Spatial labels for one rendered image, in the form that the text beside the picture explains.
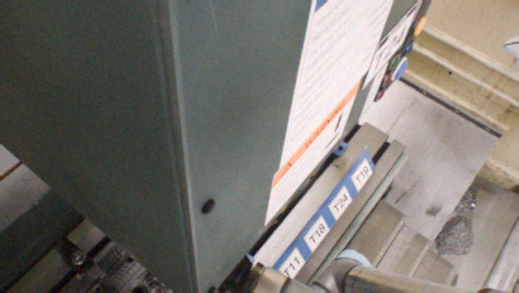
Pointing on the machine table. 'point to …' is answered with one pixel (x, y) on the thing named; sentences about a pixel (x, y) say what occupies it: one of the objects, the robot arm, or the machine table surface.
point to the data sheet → (332, 61)
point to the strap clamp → (77, 258)
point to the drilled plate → (120, 276)
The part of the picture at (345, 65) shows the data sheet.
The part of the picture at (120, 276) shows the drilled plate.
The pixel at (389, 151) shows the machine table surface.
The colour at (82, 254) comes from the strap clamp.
